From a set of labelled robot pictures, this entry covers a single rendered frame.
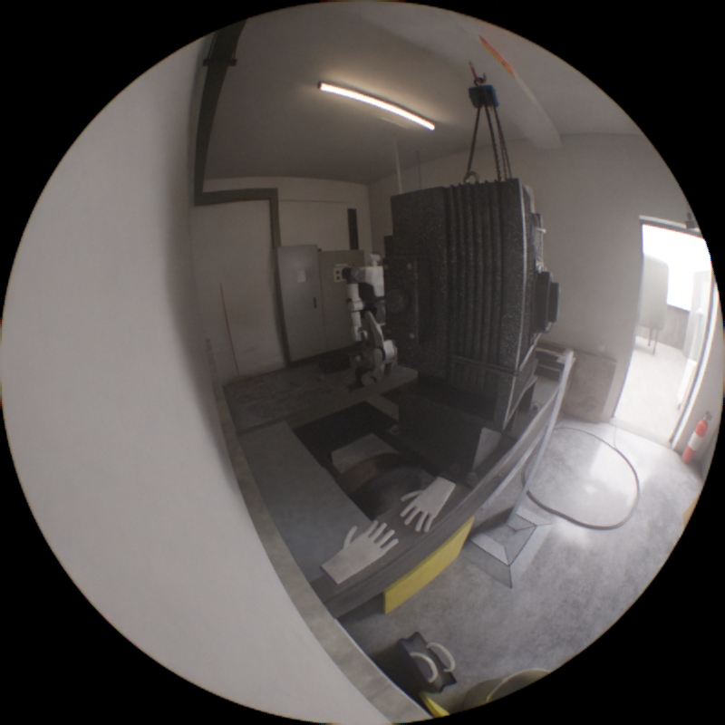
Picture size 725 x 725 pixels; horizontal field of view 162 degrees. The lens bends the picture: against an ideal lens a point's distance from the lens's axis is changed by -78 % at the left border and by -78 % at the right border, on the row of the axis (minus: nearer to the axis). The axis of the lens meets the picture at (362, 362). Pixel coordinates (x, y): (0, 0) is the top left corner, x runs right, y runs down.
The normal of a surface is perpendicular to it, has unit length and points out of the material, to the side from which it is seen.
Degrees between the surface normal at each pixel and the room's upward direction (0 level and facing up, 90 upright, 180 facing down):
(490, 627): 0
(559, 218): 90
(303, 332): 90
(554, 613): 0
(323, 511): 0
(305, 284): 90
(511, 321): 90
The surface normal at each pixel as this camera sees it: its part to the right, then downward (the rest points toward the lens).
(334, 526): -0.06, -0.93
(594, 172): -0.81, 0.26
